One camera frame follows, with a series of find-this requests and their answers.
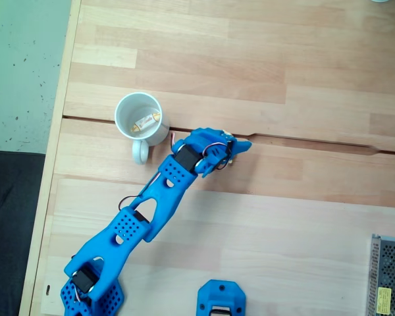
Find caramel sweet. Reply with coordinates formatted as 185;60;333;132
131;111;162;133
221;130;237;165

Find white printed mug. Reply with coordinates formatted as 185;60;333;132
114;92;171;165

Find metal mesh power supply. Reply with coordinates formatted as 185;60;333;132
367;233;395;316

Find blue post mount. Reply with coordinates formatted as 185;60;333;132
196;279;247;316

